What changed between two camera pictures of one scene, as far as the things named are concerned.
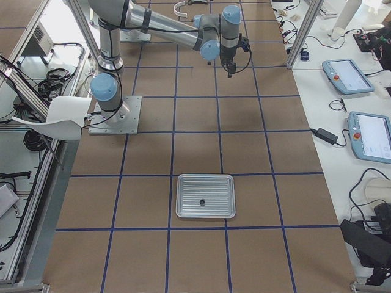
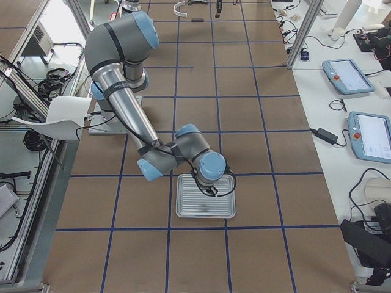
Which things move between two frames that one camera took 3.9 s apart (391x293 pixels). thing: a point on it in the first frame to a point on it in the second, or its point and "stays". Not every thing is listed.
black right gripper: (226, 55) to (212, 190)
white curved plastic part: (179, 14) stays
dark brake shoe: (192, 2) stays
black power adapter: (325, 135) stays
